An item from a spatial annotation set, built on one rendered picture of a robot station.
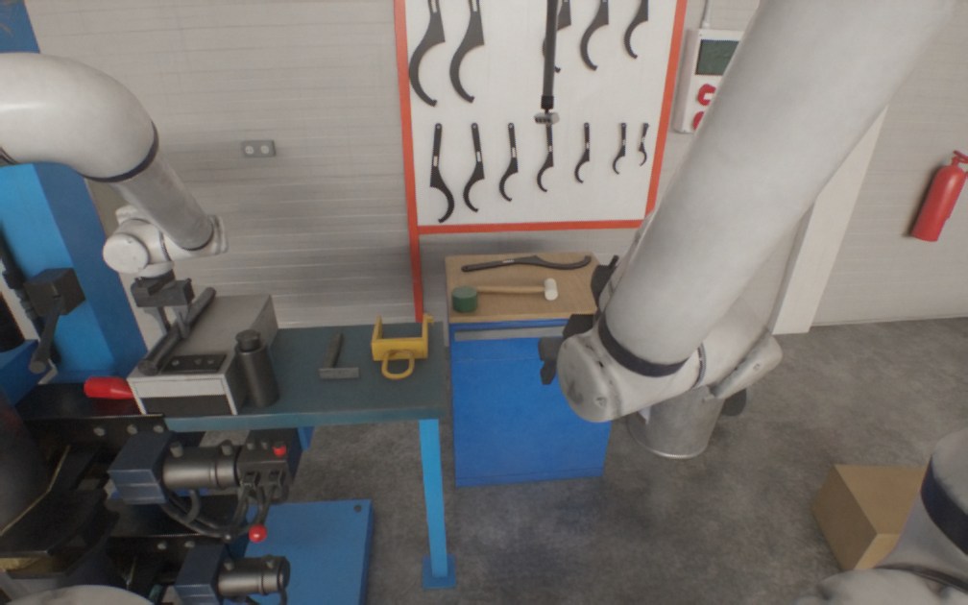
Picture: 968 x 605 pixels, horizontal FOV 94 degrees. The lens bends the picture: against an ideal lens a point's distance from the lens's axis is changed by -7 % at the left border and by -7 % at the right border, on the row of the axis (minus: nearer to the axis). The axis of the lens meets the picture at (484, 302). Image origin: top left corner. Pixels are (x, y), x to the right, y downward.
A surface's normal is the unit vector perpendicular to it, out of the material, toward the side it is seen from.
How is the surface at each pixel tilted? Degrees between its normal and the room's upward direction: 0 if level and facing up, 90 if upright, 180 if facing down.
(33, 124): 100
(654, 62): 90
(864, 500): 0
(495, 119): 90
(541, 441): 90
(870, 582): 9
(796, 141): 105
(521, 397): 90
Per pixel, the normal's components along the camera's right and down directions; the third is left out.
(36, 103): 0.58, 0.24
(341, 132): 0.10, 0.49
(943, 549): -1.00, 0.08
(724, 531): 0.00, -0.87
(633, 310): -0.85, 0.30
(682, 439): -0.15, 0.53
